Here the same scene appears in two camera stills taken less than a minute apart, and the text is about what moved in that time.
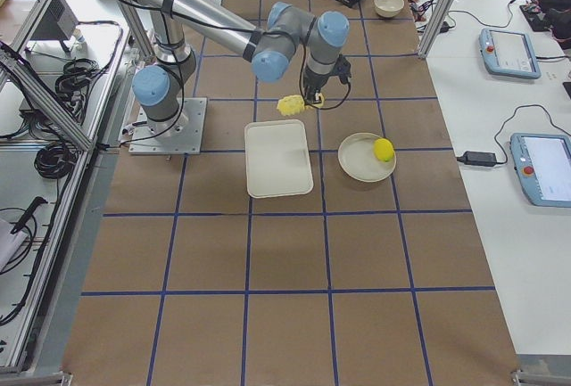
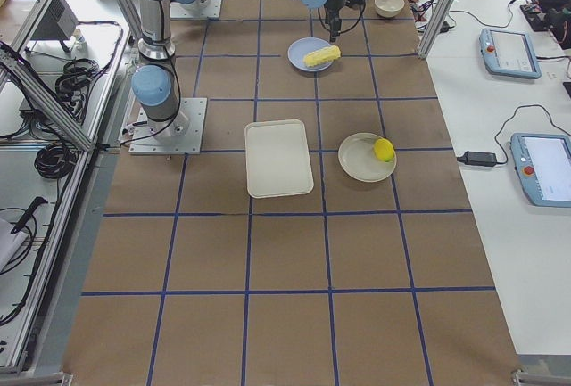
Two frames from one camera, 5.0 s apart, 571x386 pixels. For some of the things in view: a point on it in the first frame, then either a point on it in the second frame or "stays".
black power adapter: (478, 159) stays
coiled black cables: (73, 84) stays
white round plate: (358, 161) stays
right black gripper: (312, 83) to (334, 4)
